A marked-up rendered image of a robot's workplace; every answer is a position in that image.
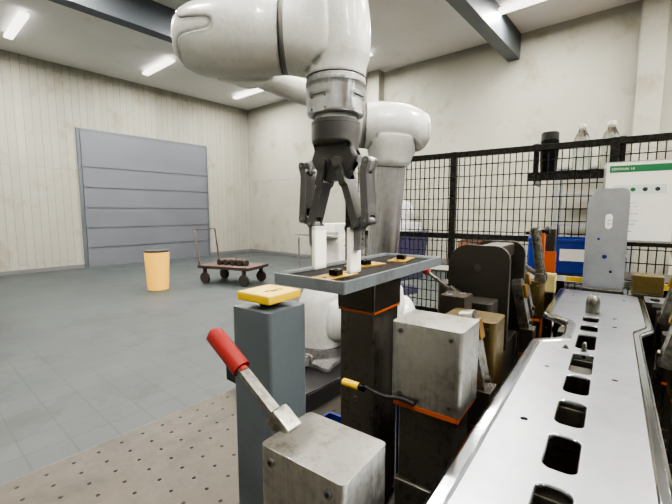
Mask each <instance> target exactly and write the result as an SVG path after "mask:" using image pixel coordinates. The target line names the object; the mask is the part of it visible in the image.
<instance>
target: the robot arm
mask: <svg viewBox="0 0 672 504"><path fill-rule="evenodd" d="M171 37H172V44H173V48H174V52H175V54H176V56H177V58H178V60H179V61H180V62H181V63H182V64H183V65H184V66H185V68H187V69H188V70H190V71H192V72H194V73H196V74H199V75H201V76H204V77H207V78H215V79H218V80H219V81H221V82H226V83H230V84H234V85H236V86H238V87H241V88H245V89H255V88H259V89H261V90H263V91H266V92H268V93H271V94H274V95H277V96H279V97H282V98H285V99H288V100H290V101H293V102H296V103H299V104H301V105H304V106H307V116H308V117H309V118H310V119H312V120H313V122H312V123H311V142H312V145H313V147H314V154H313V157H312V160H310V161H308V162H306V163H303V162H300V163H299V165H298V167H299V172H300V176H301V181H300V204H299V222H300V223H304V224H306V225H307V226H308V227H309V245H310V247H312V269H313V270H318V269H323V268H326V226H324V225H325V224H323V223H322V222H323V218H324V214H325V210H326V206H327V202H328V198H329V194H330V190H331V188H332V187H333V186H334V182H337V181H338V184H339V185H340V186H341V188H342V192H343V196H344V199H345V203H346V207H347V211H348V214H349V218H350V222H351V226H349V228H347V274H353V273H357V272H360V271H361V250H364V248H365V229H366V227H368V226H369V228H368V244H367V256H370V255H375V254H381V253H396V254H398V247H399V235H400V224H401V217H402V206H403V194H404V183H405V172H406V170H405V167H406V166H408V165H409V164H410V162H411V160H412V157H413V155H414V153H415V152H418V151H421V150H422V149H423V148H424V147H426V145H427V144H428V142H429V140H430V136H431V120H430V117H429V115H428V114H427V113H425V112H424V111H423V110H421V109H419V108H417V107H415V106H412V105H409V104H405V103H398V102H384V101H376V102H365V88H366V82H365V77H366V70H367V66H368V63H369V59H370V49H371V25H370V13H369V4H368V0H192V1H189V2H187V3H185V4H184V5H182V6H181V7H179V8H178V10H177V12H176V13H175V15H174V16H173V18H172V22H171ZM359 148H360V149H367V153H368V156H362V155H361V153H360V151H359ZM357 166H358V168H359V169H360V170H359V185H360V196H359V193H358V189H357V179H356V175H355V169H356V167H357ZM315 169H316V170H315ZM315 173H317V175H316V176H315ZM323 180H324V181H323ZM315 185H316V188H315ZM306 215H307V216H306ZM299 302H303V303H305V367H310V368H314V369H317V370H320V371H322V372H326V373H327V372H331V370H332V369H333V368H334V367H335V366H337V365H338V364H340V363H341V309H338V294H334V293H328V292H322V291H315V290H309V289H304V290H303V292H302V295H301V297H300V300H299Z"/></svg>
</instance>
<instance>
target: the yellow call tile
mask: <svg viewBox="0 0 672 504"><path fill-rule="evenodd" d="M237 297H238V299H239V300H244V301H249V302H253V303H258V304H260V306H263V307H273V306H277V305H279V303H280V302H284V301H288V300H291V299H295V298H299V297H300V289H297V288H290V287H284V286H278V285H272V284H268V285H264V286H259V287H254V288H249V289H245V290H240V291H238V292H237Z"/></svg>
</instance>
